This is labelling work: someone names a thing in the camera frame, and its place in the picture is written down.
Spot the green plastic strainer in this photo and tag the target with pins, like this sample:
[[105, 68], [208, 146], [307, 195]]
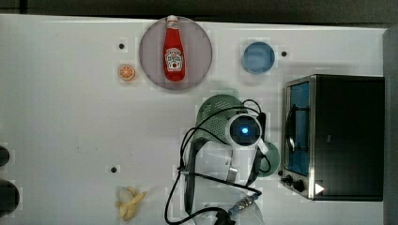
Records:
[[214, 115]]

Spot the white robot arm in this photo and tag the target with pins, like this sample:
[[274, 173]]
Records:
[[219, 172]]

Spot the grey round plate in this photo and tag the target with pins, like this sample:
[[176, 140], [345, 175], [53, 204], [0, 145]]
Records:
[[197, 50]]

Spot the red ketchup bottle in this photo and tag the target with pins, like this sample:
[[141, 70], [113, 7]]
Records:
[[173, 51]]

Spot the blue plastic bowl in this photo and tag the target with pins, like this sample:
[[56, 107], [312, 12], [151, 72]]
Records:
[[258, 58]]

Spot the orange slice toy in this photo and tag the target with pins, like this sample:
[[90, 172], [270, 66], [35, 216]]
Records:
[[126, 72]]

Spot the green plastic mug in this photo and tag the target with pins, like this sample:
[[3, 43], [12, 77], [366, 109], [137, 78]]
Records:
[[270, 162]]

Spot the peeled banana toy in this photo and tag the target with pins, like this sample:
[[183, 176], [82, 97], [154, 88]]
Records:
[[128, 203]]

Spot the black toaster oven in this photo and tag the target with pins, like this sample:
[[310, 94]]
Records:
[[333, 138]]

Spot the black cup upper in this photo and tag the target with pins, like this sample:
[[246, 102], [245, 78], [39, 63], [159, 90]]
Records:
[[4, 156]]

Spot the black cup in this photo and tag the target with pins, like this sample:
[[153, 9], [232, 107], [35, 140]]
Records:
[[9, 198], [4, 156]]

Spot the black cup lower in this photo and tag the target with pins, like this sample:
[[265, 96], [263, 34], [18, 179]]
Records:
[[9, 198]]

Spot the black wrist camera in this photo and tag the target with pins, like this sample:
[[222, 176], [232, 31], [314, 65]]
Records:
[[261, 122]]

